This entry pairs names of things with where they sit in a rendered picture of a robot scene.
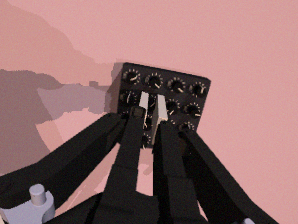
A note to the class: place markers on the black knob box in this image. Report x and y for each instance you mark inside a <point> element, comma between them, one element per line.
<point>184,94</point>

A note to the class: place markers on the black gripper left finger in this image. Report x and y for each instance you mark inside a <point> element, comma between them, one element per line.
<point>28,195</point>

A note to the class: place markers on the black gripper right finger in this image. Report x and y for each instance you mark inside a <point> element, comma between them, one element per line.
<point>221,198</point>

